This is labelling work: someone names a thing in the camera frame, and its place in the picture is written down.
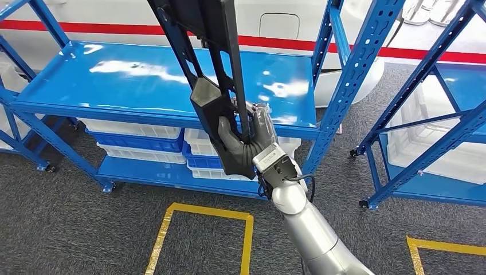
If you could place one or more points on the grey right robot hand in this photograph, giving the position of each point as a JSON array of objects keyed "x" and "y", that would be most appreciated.
[{"x": 265, "y": 129}]

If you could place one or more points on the long black plastic part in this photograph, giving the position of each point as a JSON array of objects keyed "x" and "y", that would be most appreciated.
[{"x": 205, "y": 102}]

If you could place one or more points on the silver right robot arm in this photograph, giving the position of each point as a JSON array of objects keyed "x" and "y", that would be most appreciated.
[{"x": 307, "y": 227}]

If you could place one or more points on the white floor plate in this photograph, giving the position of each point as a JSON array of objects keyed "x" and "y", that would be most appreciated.
[{"x": 338, "y": 128}]

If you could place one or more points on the yellow floor tape square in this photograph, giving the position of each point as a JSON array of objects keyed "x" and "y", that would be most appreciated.
[
  {"x": 448, "y": 246},
  {"x": 209, "y": 213}
]

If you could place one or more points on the silver stanchion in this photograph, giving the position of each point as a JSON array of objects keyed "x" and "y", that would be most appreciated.
[
  {"x": 452, "y": 17},
  {"x": 415, "y": 17}
]

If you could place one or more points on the white car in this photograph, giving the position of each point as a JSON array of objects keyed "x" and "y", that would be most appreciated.
[{"x": 114, "y": 9}]

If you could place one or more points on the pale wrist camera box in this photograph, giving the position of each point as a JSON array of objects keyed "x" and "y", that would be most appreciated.
[{"x": 267, "y": 157}]

